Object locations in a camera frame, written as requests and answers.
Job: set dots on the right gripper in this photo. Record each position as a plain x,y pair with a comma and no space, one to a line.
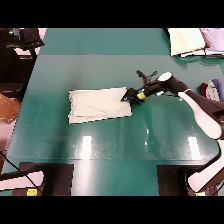
135,95

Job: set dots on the white T-shirt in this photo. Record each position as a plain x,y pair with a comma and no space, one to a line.
100,105

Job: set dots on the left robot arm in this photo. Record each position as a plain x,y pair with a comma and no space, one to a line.
20,180

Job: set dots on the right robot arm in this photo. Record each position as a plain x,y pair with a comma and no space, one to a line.
204,115

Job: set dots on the cream garment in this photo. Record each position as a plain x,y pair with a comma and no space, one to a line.
185,40

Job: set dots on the heap of clothes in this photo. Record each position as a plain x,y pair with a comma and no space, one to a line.
215,90

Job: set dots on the lavender garment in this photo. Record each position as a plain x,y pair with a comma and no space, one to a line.
214,40

